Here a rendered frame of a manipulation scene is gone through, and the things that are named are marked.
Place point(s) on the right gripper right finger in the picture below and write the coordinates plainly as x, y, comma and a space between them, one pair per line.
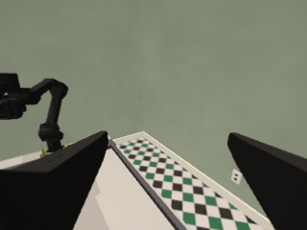
277, 178

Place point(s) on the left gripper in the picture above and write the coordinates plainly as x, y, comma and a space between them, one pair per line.
10, 109

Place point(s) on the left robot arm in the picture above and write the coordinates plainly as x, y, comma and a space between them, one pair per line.
49, 131

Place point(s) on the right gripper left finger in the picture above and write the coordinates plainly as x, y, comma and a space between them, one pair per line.
49, 193

